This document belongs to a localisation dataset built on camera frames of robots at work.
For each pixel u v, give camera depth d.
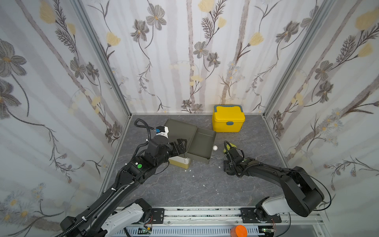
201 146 0.84
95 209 0.39
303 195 0.43
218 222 0.74
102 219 0.41
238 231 0.62
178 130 0.85
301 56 0.85
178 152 0.61
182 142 0.62
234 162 0.70
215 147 0.81
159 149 0.50
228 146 0.82
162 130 0.63
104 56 0.86
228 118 1.01
